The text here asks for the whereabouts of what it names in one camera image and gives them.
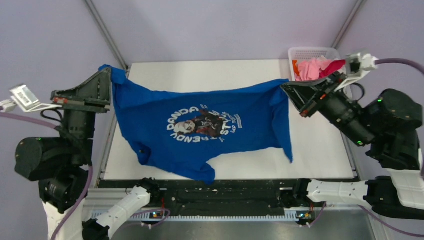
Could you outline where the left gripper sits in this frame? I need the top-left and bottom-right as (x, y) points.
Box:
(51, 65), (114, 164)

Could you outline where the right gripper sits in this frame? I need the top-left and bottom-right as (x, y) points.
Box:
(278, 70), (375, 148)

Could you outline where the blue printed t-shirt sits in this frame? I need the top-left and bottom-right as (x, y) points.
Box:
(110, 67), (294, 184)

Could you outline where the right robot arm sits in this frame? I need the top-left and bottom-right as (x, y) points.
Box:
(281, 72), (424, 220)

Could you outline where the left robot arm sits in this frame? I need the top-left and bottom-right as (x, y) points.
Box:
(11, 66), (161, 240)

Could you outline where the pink t-shirt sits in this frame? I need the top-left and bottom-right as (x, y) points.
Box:
(294, 56), (332, 82)

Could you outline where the orange t-shirt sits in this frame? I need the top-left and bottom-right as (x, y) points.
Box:
(292, 60), (300, 77)

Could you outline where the white plastic basket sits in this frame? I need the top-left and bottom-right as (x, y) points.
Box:
(288, 47), (346, 82)

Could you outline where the magenta t-shirt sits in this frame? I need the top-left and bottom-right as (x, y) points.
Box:
(319, 59), (346, 79)

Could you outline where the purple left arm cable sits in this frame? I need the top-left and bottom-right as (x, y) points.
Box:
(0, 110), (172, 240)

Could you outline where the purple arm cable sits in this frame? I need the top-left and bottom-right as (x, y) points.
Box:
(0, 110), (172, 240)
(311, 57), (424, 239)

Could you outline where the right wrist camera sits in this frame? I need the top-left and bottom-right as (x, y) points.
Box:
(334, 50), (379, 92)

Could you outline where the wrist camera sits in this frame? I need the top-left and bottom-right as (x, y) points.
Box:
(334, 50), (379, 92)
(0, 84), (62, 113)

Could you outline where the left corner aluminium post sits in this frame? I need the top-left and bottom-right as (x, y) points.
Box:
(83, 0), (129, 71)

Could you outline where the corner aluminium post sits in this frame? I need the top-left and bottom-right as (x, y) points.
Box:
(83, 0), (129, 71)
(331, 0), (368, 49)

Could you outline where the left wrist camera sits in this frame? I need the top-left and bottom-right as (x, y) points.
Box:
(0, 84), (62, 113)

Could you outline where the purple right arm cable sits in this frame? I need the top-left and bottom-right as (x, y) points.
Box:
(311, 57), (424, 239)

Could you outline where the right corner aluminium post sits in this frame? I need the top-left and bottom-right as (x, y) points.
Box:
(331, 0), (368, 49)

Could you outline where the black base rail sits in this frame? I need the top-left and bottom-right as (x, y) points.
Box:
(99, 178), (327, 219)

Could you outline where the white slotted cable duct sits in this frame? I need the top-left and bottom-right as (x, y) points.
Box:
(89, 207), (314, 223)

